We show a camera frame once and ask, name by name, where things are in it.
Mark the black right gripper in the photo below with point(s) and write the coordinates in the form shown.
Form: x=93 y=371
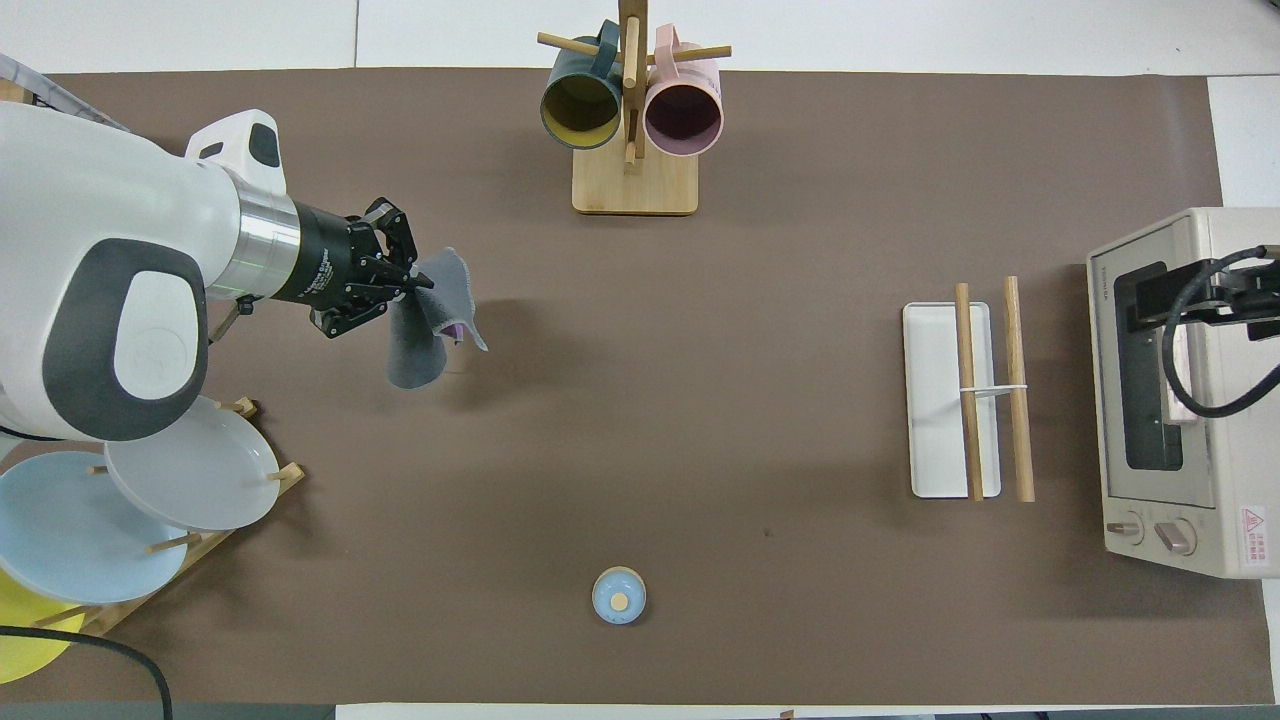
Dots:
x=1250 y=295

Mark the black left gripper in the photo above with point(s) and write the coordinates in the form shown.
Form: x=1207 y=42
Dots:
x=325 y=260

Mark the purple towel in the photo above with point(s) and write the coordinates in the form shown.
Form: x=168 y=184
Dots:
x=420 y=350

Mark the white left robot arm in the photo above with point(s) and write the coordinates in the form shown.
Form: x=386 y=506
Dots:
x=100 y=250

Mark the wooden plate rack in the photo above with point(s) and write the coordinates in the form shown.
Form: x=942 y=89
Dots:
x=285 y=477

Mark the white rack with wooden bars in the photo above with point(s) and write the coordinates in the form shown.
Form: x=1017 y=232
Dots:
x=935 y=400

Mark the beige toaster oven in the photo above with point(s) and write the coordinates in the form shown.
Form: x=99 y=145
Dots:
x=1230 y=450

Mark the dark teal mug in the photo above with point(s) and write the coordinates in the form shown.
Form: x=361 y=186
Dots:
x=580 y=105

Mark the wooden mug tree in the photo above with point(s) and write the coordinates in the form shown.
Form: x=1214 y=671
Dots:
x=635 y=190

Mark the grey plate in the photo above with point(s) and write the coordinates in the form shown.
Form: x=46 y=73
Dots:
x=200 y=480

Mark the pink mug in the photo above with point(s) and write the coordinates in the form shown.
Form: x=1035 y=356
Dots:
x=683 y=115

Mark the brown table mat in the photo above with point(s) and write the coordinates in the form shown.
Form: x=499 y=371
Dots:
x=700 y=400

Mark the white patterned cloth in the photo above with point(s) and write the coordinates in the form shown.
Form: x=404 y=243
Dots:
x=60 y=92

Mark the blue call bell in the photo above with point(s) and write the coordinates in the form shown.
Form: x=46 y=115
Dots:
x=619 y=596

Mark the light blue plate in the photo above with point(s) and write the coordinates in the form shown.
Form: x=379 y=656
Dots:
x=70 y=530

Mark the yellow plate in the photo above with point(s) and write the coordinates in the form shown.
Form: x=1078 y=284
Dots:
x=25 y=640

